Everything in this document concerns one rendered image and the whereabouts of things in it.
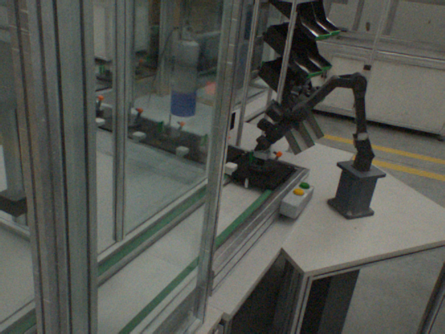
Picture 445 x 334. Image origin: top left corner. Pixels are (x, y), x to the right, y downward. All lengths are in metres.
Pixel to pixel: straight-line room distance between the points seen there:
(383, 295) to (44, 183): 2.66
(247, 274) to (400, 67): 4.55
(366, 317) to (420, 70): 3.58
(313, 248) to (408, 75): 4.29
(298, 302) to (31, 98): 1.35
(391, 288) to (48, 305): 2.64
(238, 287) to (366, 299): 1.62
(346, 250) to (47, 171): 1.35
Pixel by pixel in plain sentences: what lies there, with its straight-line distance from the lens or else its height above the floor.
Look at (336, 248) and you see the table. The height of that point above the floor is 0.86.
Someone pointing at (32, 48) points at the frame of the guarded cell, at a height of 1.70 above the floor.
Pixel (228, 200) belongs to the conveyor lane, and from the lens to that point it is 1.82.
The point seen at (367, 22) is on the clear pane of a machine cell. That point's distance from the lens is 5.75.
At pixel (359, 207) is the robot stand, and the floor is 0.91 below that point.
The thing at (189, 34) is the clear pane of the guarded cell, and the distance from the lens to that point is 0.83.
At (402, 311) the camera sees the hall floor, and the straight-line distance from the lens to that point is 3.04.
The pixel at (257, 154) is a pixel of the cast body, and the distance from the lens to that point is 1.96.
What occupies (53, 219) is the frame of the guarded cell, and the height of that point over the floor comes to 1.47.
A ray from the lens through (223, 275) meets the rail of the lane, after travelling 1.47.
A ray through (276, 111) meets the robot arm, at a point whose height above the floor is 1.26.
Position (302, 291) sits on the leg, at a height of 0.75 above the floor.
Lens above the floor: 1.83
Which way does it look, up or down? 26 degrees down
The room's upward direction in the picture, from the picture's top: 7 degrees clockwise
